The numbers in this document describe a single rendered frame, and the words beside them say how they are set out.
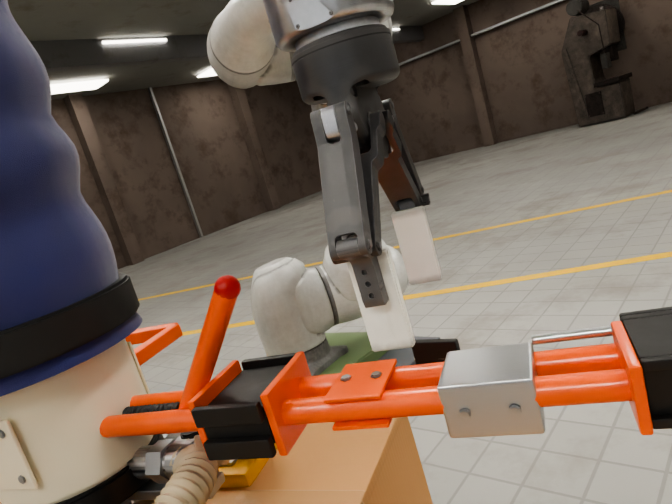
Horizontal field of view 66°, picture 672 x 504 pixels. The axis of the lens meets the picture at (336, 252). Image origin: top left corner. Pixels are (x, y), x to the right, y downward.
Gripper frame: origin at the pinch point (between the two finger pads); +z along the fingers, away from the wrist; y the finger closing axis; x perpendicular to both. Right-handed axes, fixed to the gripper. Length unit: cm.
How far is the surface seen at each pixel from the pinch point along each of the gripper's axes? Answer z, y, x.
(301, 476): 20.4, -5.4, -19.0
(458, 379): 6.1, 2.8, 2.8
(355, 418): 8.2, 3.6, -6.0
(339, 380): 6.2, 0.7, -7.8
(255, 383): 5.9, 0.1, -16.7
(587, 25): -110, -1361, 182
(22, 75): -27.7, -1.2, -31.2
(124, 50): -261, -725, -570
